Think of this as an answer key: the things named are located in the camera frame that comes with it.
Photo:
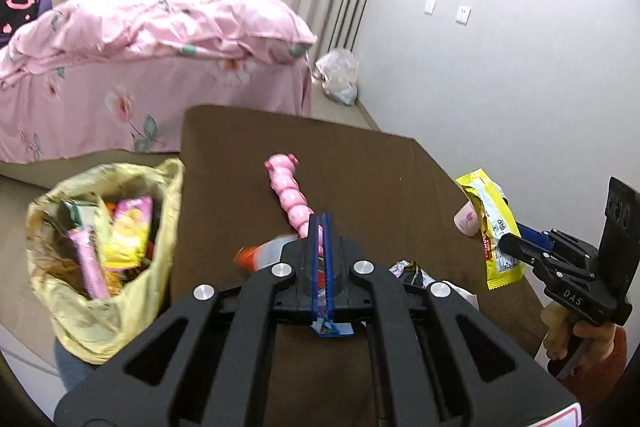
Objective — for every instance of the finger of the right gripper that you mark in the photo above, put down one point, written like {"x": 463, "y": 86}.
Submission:
{"x": 538, "y": 238}
{"x": 518, "y": 248}

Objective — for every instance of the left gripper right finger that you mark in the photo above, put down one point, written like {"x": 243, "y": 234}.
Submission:
{"x": 436, "y": 360}

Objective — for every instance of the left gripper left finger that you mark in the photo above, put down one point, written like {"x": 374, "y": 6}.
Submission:
{"x": 210, "y": 353}

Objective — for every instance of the yellow snack wrapper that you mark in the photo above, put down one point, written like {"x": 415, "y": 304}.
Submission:
{"x": 496, "y": 219}

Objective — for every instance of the orange plastic bag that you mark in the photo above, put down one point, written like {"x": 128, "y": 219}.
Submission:
{"x": 255, "y": 258}

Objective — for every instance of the green white snack packet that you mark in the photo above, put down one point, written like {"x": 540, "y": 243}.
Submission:
{"x": 76, "y": 214}

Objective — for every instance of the blue white snack wrapper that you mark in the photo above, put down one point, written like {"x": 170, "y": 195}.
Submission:
{"x": 327, "y": 328}

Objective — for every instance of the yellow plastic trash bag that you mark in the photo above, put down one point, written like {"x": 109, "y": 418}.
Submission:
{"x": 134, "y": 235}

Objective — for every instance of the right hand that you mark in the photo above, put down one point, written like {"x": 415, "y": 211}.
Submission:
{"x": 557, "y": 320}

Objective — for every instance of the pink white lotion bottle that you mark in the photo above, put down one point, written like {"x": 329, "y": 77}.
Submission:
{"x": 466, "y": 220}

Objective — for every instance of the brown table cloth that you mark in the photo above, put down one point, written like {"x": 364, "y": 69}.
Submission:
{"x": 384, "y": 191}

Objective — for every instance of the pink snack wrapper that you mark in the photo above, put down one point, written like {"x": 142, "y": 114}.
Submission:
{"x": 89, "y": 263}

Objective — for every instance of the pink caterpillar toy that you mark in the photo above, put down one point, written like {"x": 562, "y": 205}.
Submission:
{"x": 281, "y": 171}

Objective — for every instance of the white plastic bag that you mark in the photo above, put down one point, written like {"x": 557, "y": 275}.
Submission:
{"x": 337, "y": 73}

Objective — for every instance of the pink floral bed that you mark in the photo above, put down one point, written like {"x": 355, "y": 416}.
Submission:
{"x": 138, "y": 105}

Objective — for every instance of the pink floral duvet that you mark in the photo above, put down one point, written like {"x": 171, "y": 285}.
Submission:
{"x": 79, "y": 32}

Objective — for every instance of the white wall socket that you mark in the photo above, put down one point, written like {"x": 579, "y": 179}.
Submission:
{"x": 463, "y": 14}

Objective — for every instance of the white wall switch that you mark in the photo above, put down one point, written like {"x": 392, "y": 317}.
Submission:
{"x": 429, "y": 7}

